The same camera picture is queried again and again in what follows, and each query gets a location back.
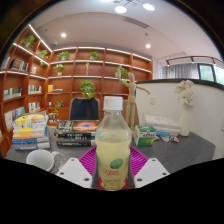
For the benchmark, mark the green and white box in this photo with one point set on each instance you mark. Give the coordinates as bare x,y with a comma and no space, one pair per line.
144,135

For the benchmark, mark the grey window curtain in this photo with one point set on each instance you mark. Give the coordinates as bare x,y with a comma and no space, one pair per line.
181,70

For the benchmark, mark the white vase with flowers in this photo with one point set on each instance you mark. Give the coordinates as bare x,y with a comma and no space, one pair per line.
186,113

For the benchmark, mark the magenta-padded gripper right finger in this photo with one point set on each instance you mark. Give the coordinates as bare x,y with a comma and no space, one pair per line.
150,171

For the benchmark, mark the group of ceiling lights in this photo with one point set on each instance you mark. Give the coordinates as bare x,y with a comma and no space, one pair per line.
133,6

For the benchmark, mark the stack of colourful books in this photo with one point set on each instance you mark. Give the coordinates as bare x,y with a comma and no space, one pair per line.
30,131

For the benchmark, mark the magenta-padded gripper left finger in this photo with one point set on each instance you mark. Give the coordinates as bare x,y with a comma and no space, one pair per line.
74,171

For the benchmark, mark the stack of dark books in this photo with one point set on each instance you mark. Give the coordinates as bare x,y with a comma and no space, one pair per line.
76,133

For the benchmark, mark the yellow drink bottle, white cap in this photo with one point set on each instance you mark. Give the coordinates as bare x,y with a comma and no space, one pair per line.
112,140

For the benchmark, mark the wooden shelf unit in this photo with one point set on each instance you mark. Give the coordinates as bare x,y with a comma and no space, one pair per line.
70,70

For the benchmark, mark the wooden artist mannequin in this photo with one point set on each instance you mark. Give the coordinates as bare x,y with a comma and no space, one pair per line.
132,100

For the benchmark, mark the dark blue chair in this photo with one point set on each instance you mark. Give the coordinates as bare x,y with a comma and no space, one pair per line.
84,109

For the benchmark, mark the white mug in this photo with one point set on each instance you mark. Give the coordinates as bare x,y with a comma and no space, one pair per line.
40,159

